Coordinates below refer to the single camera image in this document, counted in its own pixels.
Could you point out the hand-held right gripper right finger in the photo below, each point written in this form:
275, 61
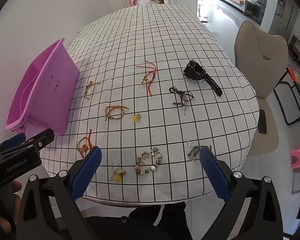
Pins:
213, 172

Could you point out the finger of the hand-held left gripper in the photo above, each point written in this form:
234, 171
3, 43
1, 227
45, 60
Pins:
40, 137
13, 140

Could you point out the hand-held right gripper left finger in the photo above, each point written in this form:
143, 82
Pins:
86, 172

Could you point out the pink plastic basin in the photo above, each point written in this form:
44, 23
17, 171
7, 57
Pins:
47, 85

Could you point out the yellow pendant charm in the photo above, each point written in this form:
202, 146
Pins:
136, 118

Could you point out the black wristwatch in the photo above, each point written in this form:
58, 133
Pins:
193, 72

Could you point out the person's left hand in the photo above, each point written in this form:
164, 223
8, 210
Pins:
16, 187

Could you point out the person's dark clothing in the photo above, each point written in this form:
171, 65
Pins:
140, 225

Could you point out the black metal rack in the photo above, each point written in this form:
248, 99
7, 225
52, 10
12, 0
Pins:
279, 105

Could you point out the red packet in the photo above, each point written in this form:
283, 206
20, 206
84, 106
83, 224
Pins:
295, 76

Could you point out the beige chair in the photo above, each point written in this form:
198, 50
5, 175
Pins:
260, 55

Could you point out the grey cabinet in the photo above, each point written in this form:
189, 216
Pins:
282, 10

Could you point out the dark cabinet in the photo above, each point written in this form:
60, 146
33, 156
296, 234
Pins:
262, 0

